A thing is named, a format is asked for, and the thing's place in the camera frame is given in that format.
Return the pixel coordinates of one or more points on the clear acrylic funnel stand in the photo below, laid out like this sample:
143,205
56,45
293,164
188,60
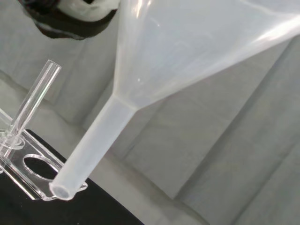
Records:
30,150

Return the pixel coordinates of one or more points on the black cloth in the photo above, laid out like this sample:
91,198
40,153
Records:
47,211

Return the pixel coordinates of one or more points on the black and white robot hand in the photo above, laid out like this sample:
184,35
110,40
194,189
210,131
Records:
70,25

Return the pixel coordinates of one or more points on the pale backdrop sheet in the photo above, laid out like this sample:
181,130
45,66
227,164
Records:
211,152

